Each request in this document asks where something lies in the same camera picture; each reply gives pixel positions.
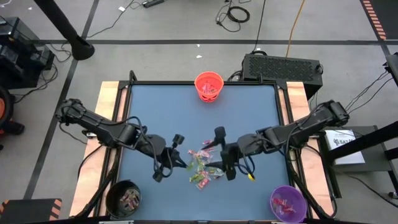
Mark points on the black computer case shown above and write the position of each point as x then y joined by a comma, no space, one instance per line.
280,71

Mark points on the orange black wheeled machine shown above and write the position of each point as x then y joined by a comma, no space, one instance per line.
4,109

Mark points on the black equipment cart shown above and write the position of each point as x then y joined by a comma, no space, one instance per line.
21,53

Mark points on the hazard striped floor mat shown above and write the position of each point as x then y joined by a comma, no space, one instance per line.
385,15

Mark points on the black side stand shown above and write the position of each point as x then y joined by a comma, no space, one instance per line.
376,166

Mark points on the orange jack-o-lantern bucket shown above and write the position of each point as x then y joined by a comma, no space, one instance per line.
209,98

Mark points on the red wrapped candy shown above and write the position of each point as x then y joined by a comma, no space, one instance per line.
210,150
287,209
206,87
191,152

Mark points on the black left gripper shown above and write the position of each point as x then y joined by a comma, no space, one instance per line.
169,158

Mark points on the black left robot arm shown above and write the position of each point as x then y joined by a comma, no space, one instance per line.
102,129

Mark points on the black table frame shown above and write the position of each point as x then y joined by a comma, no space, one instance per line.
155,82

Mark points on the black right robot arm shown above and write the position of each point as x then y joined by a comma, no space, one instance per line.
298,132

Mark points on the green wrapped candy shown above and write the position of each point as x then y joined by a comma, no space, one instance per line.
213,91
199,163

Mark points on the green Jolly Rancher candy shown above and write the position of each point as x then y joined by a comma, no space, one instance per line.
190,166

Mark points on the black diagonal beam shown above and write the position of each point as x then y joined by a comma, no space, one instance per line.
367,140

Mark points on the black halloween bucket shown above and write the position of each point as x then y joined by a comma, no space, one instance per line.
113,202

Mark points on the wooden table side board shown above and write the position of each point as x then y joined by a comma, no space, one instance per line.
297,99
105,93

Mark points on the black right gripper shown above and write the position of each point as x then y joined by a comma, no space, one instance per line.
229,155

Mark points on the black power strip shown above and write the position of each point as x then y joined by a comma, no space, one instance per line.
153,3

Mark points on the purple halloween bucket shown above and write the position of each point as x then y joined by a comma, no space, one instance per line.
298,199

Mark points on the white printed manual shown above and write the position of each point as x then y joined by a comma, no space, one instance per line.
343,146

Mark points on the black pole stand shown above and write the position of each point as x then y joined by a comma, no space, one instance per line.
62,25

